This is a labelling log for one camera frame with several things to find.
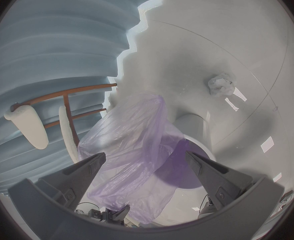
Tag white cushioned wooden chair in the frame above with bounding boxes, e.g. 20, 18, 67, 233
3, 83, 118, 164

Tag purple plastic bag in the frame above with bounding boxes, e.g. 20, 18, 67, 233
77, 93, 207, 225

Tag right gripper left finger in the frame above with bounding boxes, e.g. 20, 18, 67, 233
35, 152, 106, 211

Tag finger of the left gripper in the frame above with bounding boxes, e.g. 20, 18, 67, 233
112, 205, 130, 222

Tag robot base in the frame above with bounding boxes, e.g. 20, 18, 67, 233
197, 194, 217, 220

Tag white trash bin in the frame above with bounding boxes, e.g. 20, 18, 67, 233
159, 114, 217, 192

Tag pale blue curtain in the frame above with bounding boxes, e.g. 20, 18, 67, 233
0, 0, 165, 197

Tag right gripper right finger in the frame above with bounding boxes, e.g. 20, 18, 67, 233
184, 150, 253, 210

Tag crumpled white plastic wrapper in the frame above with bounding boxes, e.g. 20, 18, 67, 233
208, 74, 237, 97

